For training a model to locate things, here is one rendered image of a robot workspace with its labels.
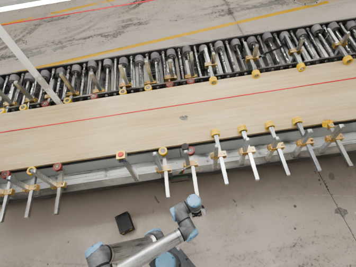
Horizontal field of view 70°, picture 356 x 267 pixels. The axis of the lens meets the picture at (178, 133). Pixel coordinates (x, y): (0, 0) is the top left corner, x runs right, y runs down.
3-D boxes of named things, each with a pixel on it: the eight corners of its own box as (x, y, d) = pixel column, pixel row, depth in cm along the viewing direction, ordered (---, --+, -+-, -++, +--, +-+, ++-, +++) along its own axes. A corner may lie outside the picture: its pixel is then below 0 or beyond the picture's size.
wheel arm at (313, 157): (320, 171, 205) (322, 169, 202) (316, 171, 205) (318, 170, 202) (298, 121, 231) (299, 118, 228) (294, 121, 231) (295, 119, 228)
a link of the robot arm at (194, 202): (183, 197, 167) (196, 190, 168) (185, 203, 177) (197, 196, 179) (190, 210, 162) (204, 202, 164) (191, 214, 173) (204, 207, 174)
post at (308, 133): (295, 158, 239) (313, 131, 199) (292, 158, 240) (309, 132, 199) (294, 154, 241) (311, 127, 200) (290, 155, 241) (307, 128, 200)
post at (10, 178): (41, 196, 250) (9, 179, 209) (38, 196, 250) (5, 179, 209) (42, 193, 252) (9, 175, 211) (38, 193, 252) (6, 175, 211)
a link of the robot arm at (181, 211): (175, 223, 160) (192, 213, 162) (167, 207, 165) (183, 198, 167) (177, 226, 168) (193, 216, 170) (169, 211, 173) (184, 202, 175)
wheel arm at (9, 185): (4, 222, 225) (1, 221, 221) (0, 222, 225) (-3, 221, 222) (15, 176, 248) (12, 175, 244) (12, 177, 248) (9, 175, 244)
